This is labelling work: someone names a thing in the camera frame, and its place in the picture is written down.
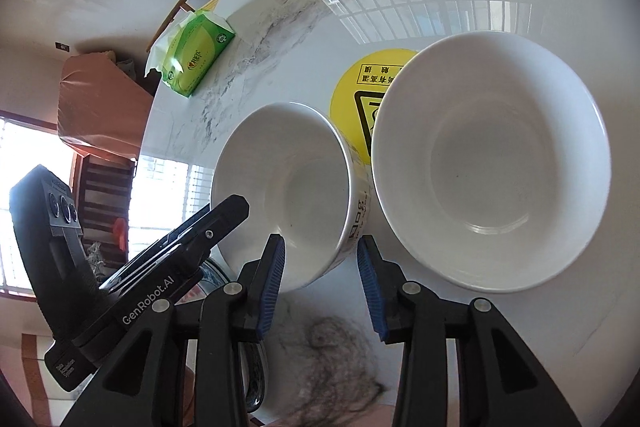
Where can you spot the orange cloth cover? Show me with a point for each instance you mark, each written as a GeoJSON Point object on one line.
{"type": "Point", "coordinates": [100, 107]}

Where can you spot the bright side window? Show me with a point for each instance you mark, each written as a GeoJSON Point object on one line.
{"type": "Point", "coordinates": [30, 167]}

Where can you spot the red object on bench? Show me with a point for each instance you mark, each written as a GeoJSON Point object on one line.
{"type": "Point", "coordinates": [120, 232]}

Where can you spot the light wooden chair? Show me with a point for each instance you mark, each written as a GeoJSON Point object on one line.
{"type": "Point", "coordinates": [166, 24]}

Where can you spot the white bowl with black lettering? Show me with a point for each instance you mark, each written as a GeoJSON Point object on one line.
{"type": "Point", "coordinates": [285, 187]}

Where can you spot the yellow warning sticker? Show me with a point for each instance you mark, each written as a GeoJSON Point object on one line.
{"type": "Point", "coordinates": [355, 97]}

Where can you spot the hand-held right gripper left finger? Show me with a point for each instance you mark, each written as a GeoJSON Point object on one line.
{"type": "Point", "coordinates": [270, 287]}

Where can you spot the dark wall switch plate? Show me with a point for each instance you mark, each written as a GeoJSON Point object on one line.
{"type": "Point", "coordinates": [62, 47]}

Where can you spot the white bowl with cartoon print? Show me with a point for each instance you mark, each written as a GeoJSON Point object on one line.
{"type": "Point", "coordinates": [490, 157]}

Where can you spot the green tissue pack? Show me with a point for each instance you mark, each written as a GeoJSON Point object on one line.
{"type": "Point", "coordinates": [200, 52]}

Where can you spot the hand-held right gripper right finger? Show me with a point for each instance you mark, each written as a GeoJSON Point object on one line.
{"type": "Point", "coordinates": [372, 292]}

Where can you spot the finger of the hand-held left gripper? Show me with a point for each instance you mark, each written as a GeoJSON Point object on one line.
{"type": "Point", "coordinates": [185, 226]}
{"type": "Point", "coordinates": [225, 219]}

